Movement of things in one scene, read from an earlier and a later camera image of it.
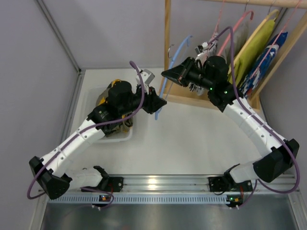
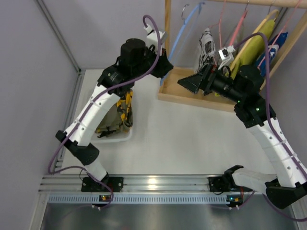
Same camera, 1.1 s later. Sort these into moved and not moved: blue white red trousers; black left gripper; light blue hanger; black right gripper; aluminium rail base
Moved: black right gripper; black left gripper; light blue hanger
Not moved: aluminium rail base; blue white red trousers
